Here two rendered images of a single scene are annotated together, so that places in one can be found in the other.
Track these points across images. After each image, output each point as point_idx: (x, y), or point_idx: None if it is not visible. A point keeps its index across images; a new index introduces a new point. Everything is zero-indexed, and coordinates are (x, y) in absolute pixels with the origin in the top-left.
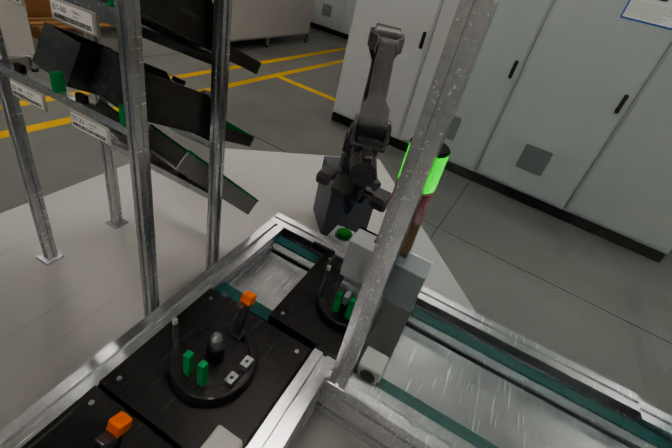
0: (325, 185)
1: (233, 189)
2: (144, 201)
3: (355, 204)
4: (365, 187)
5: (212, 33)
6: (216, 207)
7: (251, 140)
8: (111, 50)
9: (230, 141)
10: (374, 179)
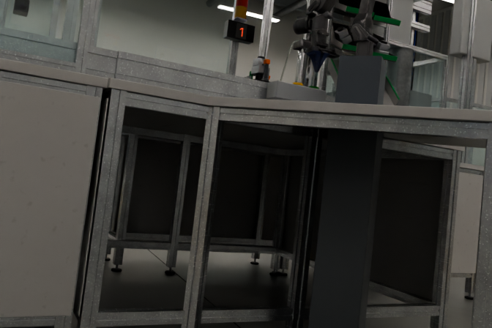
0: (326, 57)
1: (335, 75)
2: (302, 58)
3: (310, 58)
4: (311, 44)
5: (335, 1)
6: (321, 75)
7: (342, 45)
8: (348, 25)
9: (336, 45)
10: (293, 26)
